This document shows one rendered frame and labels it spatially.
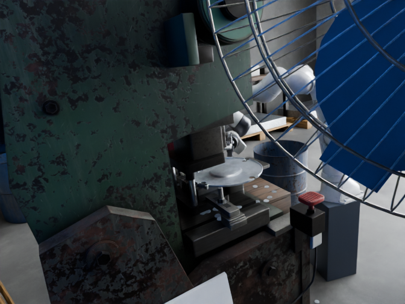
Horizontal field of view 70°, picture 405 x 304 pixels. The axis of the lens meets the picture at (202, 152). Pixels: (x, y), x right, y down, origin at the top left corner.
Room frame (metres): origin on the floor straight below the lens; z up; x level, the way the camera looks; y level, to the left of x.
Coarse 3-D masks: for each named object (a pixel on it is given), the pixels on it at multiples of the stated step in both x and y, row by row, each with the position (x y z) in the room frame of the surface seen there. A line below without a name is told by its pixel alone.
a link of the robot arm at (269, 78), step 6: (300, 66) 1.39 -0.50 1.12; (306, 66) 1.40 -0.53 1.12; (270, 72) 1.44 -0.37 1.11; (282, 72) 1.40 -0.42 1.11; (288, 72) 1.42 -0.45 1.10; (312, 72) 1.40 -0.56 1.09; (264, 78) 1.45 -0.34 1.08; (270, 78) 1.41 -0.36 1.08; (264, 84) 1.43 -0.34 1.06; (276, 84) 1.40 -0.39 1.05; (270, 90) 1.42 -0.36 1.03; (276, 90) 1.41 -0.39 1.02
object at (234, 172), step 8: (232, 160) 1.17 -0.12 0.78; (240, 160) 1.16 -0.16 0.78; (248, 160) 1.15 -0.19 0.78; (208, 168) 1.11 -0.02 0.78; (216, 168) 1.09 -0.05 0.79; (224, 168) 1.08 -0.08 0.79; (232, 168) 1.07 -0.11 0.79; (240, 168) 1.06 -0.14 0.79; (248, 168) 1.06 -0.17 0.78; (256, 168) 1.05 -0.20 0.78; (200, 176) 1.04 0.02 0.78; (208, 176) 1.03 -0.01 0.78; (216, 176) 1.02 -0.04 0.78; (224, 176) 1.00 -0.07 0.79; (232, 176) 1.00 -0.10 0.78; (240, 176) 0.99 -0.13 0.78; (248, 176) 0.99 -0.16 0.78; (256, 176) 0.98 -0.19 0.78; (208, 184) 0.96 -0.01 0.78; (216, 184) 0.95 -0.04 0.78; (224, 184) 0.94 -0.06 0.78; (232, 184) 0.94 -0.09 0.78; (240, 184) 0.93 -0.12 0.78
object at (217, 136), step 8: (216, 128) 0.97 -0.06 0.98; (224, 128) 1.01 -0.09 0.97; (184, 136) 0.95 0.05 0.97; (192, 136) 0.93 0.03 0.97; (200, 136) 0.94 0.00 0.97; (208, 136) 0.95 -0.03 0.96; (216, 136) 0.97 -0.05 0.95; (224, 136) 1.01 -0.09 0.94; (176, 144) 1.02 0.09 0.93; (184, 144) 0.96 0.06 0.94; (192, 144) 0.92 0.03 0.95; (200, 144) 0.94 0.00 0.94; (208, 144) 0.95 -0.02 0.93; (216, 144) 0.97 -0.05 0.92; (224, 144) 1.01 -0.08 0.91; (176, 152) 1.03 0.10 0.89; (184, 152) 0.97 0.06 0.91; (192, 152) 0.92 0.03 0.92; (200, 152) 0.94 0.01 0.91; (208, 152) 0.95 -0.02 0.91; (216, 152) 0.96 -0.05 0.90; (192, 160) 0.92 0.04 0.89
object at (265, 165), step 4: (244, 160) 1.16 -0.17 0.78; (256, 160) 1.14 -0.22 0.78; (260, 160) 1.14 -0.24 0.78; (264, 164) 1.09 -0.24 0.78; (268, 164) 1.09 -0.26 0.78; (264, 168) 1.07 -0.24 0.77; (224, 188) 1.03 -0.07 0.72; (228, 188) 1.01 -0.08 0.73; (232, 188) 1.02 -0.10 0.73; (236, 188) 1.03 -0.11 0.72; (240, 188) 1.04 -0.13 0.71; (228, 192) 1.01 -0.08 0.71; (232, 192) 1.02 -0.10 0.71; (244, 192) 1.06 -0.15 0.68
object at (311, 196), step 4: (308, 192) 0.85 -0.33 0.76; (312, 192) 0.84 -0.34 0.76; (316, 192) 0.84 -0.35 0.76; (300, 196) 0.83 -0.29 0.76; (304, 196) 0.83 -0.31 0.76; (308, 196) 0.82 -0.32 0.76; (312, 196) 0.82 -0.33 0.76; (316, 196) 0.82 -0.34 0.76; (320, 196) 0.81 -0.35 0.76; (300, 200) 0.82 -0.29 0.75; (304, 200) 0.80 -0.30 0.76; (308, 200) 0.80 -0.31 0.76; (312, 200) 0.79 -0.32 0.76; (316, 200) 0.79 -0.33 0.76; (320, 200) 0.80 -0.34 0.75; (308, 204) 0.79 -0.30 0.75; (312, 204) 0.78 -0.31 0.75; (312, 208) 0.81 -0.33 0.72
